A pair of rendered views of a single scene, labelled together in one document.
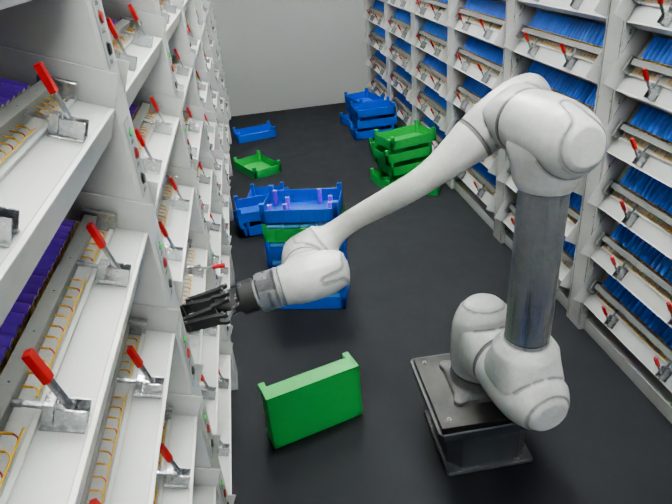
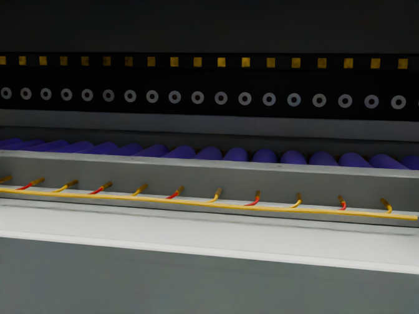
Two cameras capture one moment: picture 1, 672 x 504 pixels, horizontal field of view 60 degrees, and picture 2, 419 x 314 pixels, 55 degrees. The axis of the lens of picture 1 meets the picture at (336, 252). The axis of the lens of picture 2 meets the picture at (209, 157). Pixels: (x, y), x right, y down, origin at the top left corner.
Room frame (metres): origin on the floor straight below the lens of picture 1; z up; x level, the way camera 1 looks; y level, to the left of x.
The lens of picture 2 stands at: (1.32, 0.19, 0.57)
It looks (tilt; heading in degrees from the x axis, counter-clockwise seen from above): 10 degrees up; 107
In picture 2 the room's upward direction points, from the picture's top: 4 degrees clockwise
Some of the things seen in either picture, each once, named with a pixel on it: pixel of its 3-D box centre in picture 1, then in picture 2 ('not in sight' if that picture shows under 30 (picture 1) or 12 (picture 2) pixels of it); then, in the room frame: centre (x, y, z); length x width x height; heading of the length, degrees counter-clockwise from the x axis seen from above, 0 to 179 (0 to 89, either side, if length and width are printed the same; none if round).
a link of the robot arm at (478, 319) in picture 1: (483, 335); not in sight; (1.23, -0.37, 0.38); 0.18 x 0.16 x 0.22; 13
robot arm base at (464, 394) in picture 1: (476, 369); not in sight; (1.25, -0.37, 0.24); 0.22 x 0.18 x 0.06; 3
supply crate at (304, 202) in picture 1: (302, 202); not in sight; (2.09, 0.11, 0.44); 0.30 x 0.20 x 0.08; 82
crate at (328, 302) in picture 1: (312, 288); not in sight; (2.09, 0.11, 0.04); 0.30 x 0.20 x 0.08; 82
